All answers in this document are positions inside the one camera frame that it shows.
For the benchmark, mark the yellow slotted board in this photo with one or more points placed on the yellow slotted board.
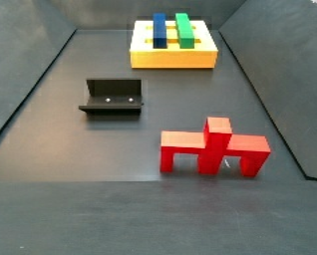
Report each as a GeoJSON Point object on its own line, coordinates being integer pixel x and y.
{"type": "Point", "coordinates": [172, 58]}

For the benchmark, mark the red cross-shaped block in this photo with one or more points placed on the red cross-shaped block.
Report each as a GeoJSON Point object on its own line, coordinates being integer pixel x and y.
{"type": "Point", "coordinates": [212, 145]}

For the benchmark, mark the blue long bar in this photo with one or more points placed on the blue long bar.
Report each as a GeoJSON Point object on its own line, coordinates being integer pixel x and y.
{"type": "Point", "coordinates": [160, 31]}

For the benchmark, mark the green long bar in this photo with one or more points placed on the green long bar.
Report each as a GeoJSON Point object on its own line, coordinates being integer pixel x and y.
{"type": "Point", "coordinates": [184, 31]}

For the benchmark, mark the black angle bracket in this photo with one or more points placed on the black angle bracket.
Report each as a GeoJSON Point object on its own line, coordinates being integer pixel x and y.
{"type": "Point", "coordinates": [114, 95]}

